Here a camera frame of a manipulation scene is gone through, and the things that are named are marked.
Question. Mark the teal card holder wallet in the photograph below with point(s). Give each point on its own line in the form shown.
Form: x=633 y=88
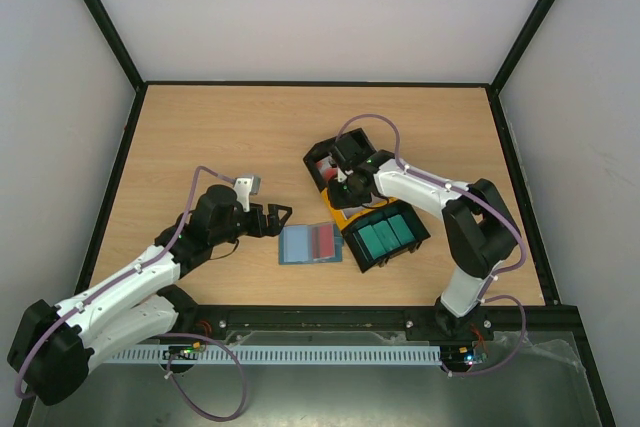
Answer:
x=295 y=246

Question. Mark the light blue slotted cable duct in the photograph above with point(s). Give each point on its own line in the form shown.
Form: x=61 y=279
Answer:
x=284 y=355

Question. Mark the teal card stack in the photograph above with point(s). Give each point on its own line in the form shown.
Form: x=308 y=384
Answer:
x=384 y=236

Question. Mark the black aluminium frame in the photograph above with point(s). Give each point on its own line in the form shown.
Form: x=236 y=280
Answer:
x=553 y=315

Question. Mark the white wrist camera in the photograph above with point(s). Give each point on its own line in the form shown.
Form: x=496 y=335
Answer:
x=245 y=187
x=341 y=176

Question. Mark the red circle credit card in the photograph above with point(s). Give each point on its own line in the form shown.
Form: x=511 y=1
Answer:
x=323 y=244

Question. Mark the black bin with red cards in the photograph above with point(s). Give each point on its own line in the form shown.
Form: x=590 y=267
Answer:
x=320 y=157

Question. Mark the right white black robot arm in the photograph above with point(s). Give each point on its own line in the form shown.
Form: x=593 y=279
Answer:
x=479 y=228

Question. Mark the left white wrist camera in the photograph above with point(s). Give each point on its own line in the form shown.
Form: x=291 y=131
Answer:
x=245 y=187

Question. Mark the yellow bin with cards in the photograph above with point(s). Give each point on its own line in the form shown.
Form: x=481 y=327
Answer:
x=343 y=218

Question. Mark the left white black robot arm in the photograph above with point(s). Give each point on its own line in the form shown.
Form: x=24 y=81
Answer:
x=56 y=346

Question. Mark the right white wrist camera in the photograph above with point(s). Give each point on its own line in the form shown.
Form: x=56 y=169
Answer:
x=341 y=176

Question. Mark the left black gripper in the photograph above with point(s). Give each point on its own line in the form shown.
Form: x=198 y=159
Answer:
x=263 y=220

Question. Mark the stack of white red cards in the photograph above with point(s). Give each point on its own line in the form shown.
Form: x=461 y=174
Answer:
x=327 y=168

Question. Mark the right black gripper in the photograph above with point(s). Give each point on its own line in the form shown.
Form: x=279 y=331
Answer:
x=338 y=195

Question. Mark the black bin with teal cards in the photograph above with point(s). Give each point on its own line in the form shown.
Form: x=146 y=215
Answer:
x=397 y=208

